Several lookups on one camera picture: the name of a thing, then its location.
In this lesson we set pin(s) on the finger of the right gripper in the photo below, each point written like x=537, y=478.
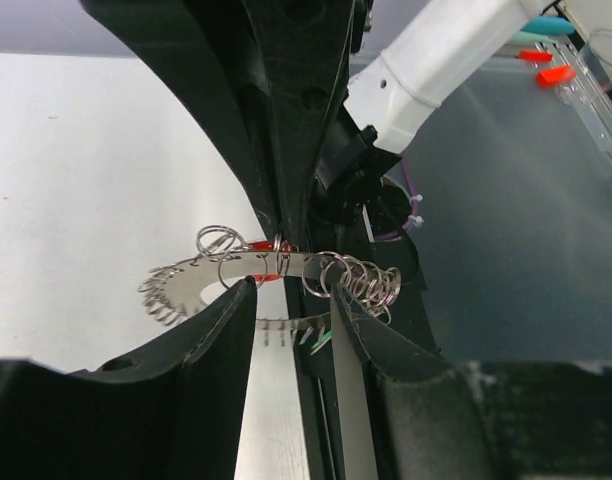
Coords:
x=206, y=55
x=303, y=45

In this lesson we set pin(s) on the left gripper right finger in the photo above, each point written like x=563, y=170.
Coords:
x=405, y=413

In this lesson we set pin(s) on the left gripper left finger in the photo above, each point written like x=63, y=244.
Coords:
x=170, y=409

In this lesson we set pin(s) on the metal keyring disc with rings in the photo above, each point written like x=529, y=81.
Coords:
x=174, y=292

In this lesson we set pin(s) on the red tag key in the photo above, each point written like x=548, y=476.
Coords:
x=267, y=246

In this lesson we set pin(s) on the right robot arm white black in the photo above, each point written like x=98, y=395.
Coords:
x=445, y=43

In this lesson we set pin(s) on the green key tag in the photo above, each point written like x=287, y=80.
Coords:
x=321, y=342

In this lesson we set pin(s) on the red plastic parts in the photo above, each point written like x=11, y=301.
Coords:
x=548, y=76

